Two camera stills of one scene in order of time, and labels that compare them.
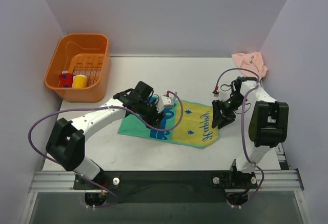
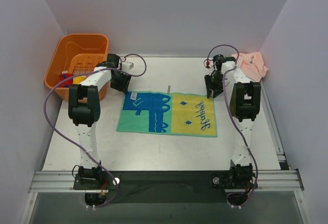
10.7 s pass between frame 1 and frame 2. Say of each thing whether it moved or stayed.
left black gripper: moved
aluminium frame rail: stayed
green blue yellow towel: moved
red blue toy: stayed
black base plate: stayed
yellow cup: stayed
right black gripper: moved
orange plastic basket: stayed
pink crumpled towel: stayed
